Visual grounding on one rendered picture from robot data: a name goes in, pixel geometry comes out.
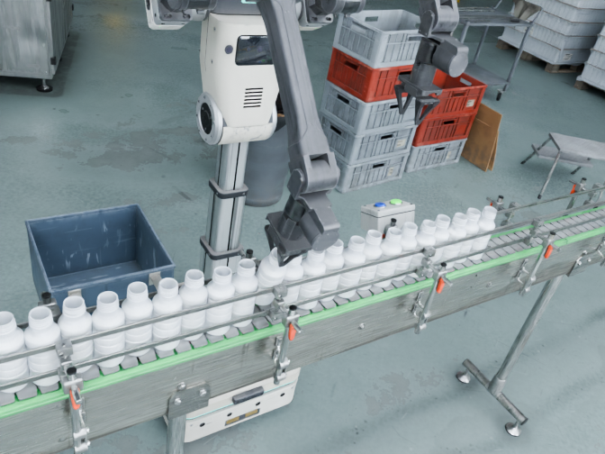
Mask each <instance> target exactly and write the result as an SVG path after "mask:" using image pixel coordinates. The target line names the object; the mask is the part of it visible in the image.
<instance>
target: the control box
mask: <svg viewBox="0 0 605 454"><path fill-rule="evenodd" d="M391 201H392V200H390V201H385V202H381V203H385V206H375V204H367V205H362V206H361V229H363V230H365V231H369V230H377V231H379V232H380V233H382V234H384V228H385V225H386V224H390V221H391V219H392V218H395V219H396V220H397V222H396V225H397V226H398V229H401V228H402V226H403V225H404V223H405V222H413V223H414V209H415V204H411V203H407V202H404V201H402V200H401V201H402V202H401V203H399V204H393V203H391Z"/></svg>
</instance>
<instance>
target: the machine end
mask: <svg viewBox="0 0 605 454"><path fill-rule="evenodd" d="M72 11H74V4H72V0H0V76H10V77H33V78H40V79H41V80H42V85H38V86H36V90H37V91H39V92H43V93H48V92H51V91H52V90H53V87H52V86H49V85H46V80H47V79H52V78H53V75H55V73H56V70H57V67H58V64H59V62H60V61H61V60H62V58H61V54H62V51H63V49H64V46H65V43H66V40H67V37H68V36H69V33H68V32H69V29H70V25H71V23H72V20H73V14H72Z"/></svg>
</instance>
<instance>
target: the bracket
mask: <svg viewBox="0 0 605 454"><path fill-rule="evenodd" d="M586 180H587V178H585V177H582V180H581V182H579V183H577V182H575V181H573V180H572V179H570V180H569V182H570V183H572V184H573V189H572V191H571V193H570V194H573V193H577V192H581V191H585V190H589V189H587V188H585V187H586V184H585V182H586ZM599 191H601V190H599ZM599 191H597V192H599ZM597 192H596V191H595V192H591V193H588V196H589V197H590V199H586V200H585V201H584V203H583V204H593V203H595V202H594V201H592V199H593V197H596V195H597V194H598V193H597ZM503 198H504V196H503V195H499V197H498V199H497V201H494V200H492V199H491V198H490V197H489V196H488V197H487V198H486V200H487V201H489V202H490V203H491V204H490V206H491V207H493V208H495V209H496V210H497V211H498V210H499V211H500V210H504V209H505V208H504V207H503V205H504V202H503V201H502V200H503ZM516 211H519V210H516ZM516 211H512V212H508V213H505V214H504V215H505V216H506V217H507V218H508V219H507V220H503V221H502V222H501V226H504V225H510V224H513V222H511V221H509V219H510V218H513V217H514V214H515V213H514V212H516ZM533 220H534V222H533V223H532V225H533V226H535V228H532V229H531V230H530V232H529V234H530V235H531V236H530V235H529V236H526V237H524V238H525V240H524V241H523V243H524V244H526V245H527V246H531V245H533V244H534V242H535V239H534V238H533V237H537V236H538V238H539V239H541V240H542V243H541V246H543V248H542V250H541V251H540V253H539V254H538V256H537V259H536V261H535V263H534V265H533V267H532V269H531V270H530V272H529V273H528V272H527V270H525V266H526V264H527V263H528V259H524V261H523V263H522V265H521V267H522V270H519V272H518V274H517V275H516V278H517V281H518V282H519V283H520V284H522V286H521V287H520V288H519V295H520V296H524V294H526V293H528V292H529V291H530V286H531V284H532V282H534V281H536V277H535V274H536V272H537V269H538V267H539V265H540V263H541V261H542V259H543V258H544V257H545V258H546V259H548V257H549V256H550V254H551V252H552V250H553V249H555V250H557V251H558V252H561V251H562V249H560V248H559V247H558V246H556V245H555V244H554V243H555V238H554V237H555V235H556V233H555V232H550V233H549V235H548V237H544V236H543V235H542V234H540V230H539V229H538V228H540V227H542V226H543V224H544V221H543V220H542V219H540V218H539V217H538V218H534V219H533ZM396 222H397V220H396V219H395V218H392V219H391V221H390V224H386V225H385V228H384V234H383V235H382V238H385V235H386V233H387V231H388V229H389V228H391V227H394V228H398V226H397V225H396ZM602 241H603V243H602V244H600V245H599V247H598V248H597V251H598V254H599V255H601V256H602V259H601V260H600V262H601V263H600V266H602V267H605V256H604V255H602V254H601V253H600V248H602V245H603V244H604V245H605V236H604V238H603V240H602ZM423 248H424V251H423V252H422V254H423V255H424V256H425V258H422V260H421V263H420V264H421V265H422V266H419V267H416V269H417V270H416V272H415V274H416V275H417V276H418V277H419V278H421V277H426V276H427V274H428V273H429V271H428V270H427V269H426V268H430V269H431V270H432V271H433V275H432V278H433V279H434V282H433V284H432V287H431V289H430V291H429V295H428V297H427V300H426V302H425V304H424V307H423V306H422V305H421V304H420V300H421V298H422V296H423V293H424V292H423V291H422V292H419V293H418V296H417V298H416V301H418V303H417V304H415V305H414V306H413V308H412V310H411V312H412V313H413V317H414V318H415V319H416V320H417V321H418V322H416V323H415V324H414V328H415V330H414V333H416V334H420V331H423V330H425V329H426V322H427V320H428V318H430V316H431V313H430V311H429V308H430V306H431V303H432V301H433V298H434V296H435V294H436V292H438V293H440V292H441V291H442V288H443V286H444V284H445V283H446V284H448V285H449V286H452V285H453V283H452V282H451V281H450V280H449V279H448V278H447V270H446V267H447V263H445V262H441V263H440V266H439V268H435V267H434V266H433V265H432V260H431V259H430V258H431V257H434V256H435V254H436V250H435V249H434V248H433V247H432V246H431V245H429V246H426V247H423ZM238 253H239V254H240V256H241V259H251V260H253V261H254V262H255V264H256V266H255V268H259V265H260V263H261V261H262V259H259V260H257V259H256V257H255V256H254V255H253V250H252V249H247V250H246V254H245V253H244V251H243V250H239V251H238ZM522 271H524V272H525V273H526V274H528V275H527V276H525V283H524V284H523V283H522V282H521V281H520V280H519V277H520V275H521V274H522ZM273 288H274V291H273V292H272V293H273V295H274V296H275V298H274V301H273V306H274V307H272V308H269V314H268V316H269V317H270V319H271V320H272V322H273V321H277V320H280V319H282V324H283V326H284V335H281V336H277V337H276V339H275V346H277V349H276V350H274V352H273V357H272V359H275V362H274V363H275V365H276V370H275V372H274V373H273V378H274V382H273V383H274V385H276V386H278V385H279V384H280V381H283V380H286V376H287V374H286V369H287V368H288V367H289V363H290V360H289V359H288V358H287V357H286V352H287V349H288V344H289V341H292V340H293V338H294V335H295V332H296V331H297V332H298V334H302V333H303V330H302V328H301V327H300V326H299V324H298V321H299V317H300V315H299V314H298V312H297V311H296V310H297V306H296V305H294V304H291V305H289V311H288V310H287V309H286V308H285V306H284V305H285V301H284V299H283V298H282V297H286V296H287V293H288V289H287V287H286V286H285V285H284V283H282V284H279V285H276V286H273ZM40 295H41V300H42V301H39V302H38V306H46V307H48V308H49V309H50V310H51V313H52V316H55V315H59V314H61V312H60V310H59V306H58V305H57V301H56V299H55V298H51V293H49V292H44V291H43V292H41V293H40ZM418 307H420V308H421V309H422V311H420V312H419V317H420V318H418V317H417V316H416V312H417V309H418ZM280 345H281V349H280ZM55 348H56V353H57V356H58V359H59V365H60V367H58V373H59V374H58V376H59V381H60V384H62V390H63V393H64V395H68V396H69V406H70V416H71V426H72V429H71V431H72V436H73V448H74V454H83V452H85V451H88V447H89V446H90V442H89V440H87V438H86V437H87V433H88V432H89V428H88V426H87V427H85V424H84V422H85V421H86V414H85V412H82V409H83V408H85V400H84V397H81V395H80V390H83V389H84V379H83V377H82V374H81V373H80V372H78V373H77V369H76V368H75V367H73V362H72V358H71V357H70V355H73V346H72V343H71V341H70V338H68V339H64V340H59V341H55Z"/></svg>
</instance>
